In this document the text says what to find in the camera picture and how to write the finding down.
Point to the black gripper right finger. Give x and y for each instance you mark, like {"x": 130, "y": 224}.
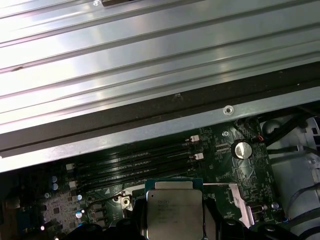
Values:
{"x": 212, "y": 220}

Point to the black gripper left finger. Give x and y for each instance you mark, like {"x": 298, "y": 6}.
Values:
{"x": 140, "y": 220}

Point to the silver CPU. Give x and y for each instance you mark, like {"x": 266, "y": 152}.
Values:
{"x": 175, "y": 212}

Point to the CPU socket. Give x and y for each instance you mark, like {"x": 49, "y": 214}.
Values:
{"x": 121, "y": 205}

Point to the silver internal USB port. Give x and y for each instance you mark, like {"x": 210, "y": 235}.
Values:
{"x": 255, "y": 211}

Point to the green motherboard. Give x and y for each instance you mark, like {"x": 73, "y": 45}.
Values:
{"x": 220, "y": 175}

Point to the round coin battery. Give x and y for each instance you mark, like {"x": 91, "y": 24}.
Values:
{"x": 243, "y": 150}

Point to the black PC case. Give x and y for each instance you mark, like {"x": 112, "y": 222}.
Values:
{"x": 150, "y": 110}

